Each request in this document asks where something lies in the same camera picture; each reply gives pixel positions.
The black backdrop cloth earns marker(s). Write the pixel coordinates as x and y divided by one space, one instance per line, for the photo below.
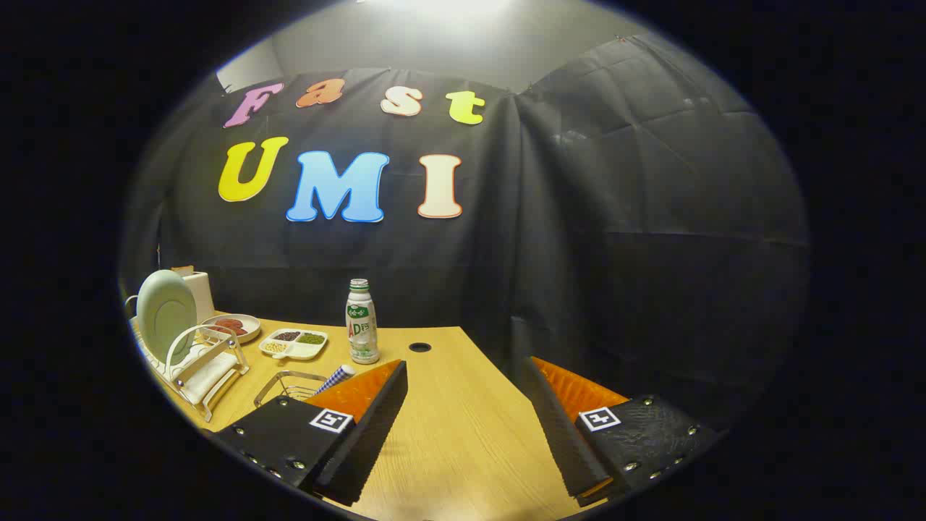
579 253

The white drink bottle green cap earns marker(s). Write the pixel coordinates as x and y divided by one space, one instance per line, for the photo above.
362 325

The white divided snack tray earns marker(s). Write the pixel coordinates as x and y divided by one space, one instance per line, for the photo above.
304 350

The pale green plate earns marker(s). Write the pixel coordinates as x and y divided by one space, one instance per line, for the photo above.
165 311

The white toaster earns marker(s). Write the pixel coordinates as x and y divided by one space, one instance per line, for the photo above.
202 293

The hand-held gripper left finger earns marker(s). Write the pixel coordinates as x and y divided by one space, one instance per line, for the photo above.
362 449

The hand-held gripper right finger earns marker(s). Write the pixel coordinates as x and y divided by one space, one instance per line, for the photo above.
564 441

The round beige dish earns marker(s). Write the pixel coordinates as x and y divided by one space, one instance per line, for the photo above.
249 331

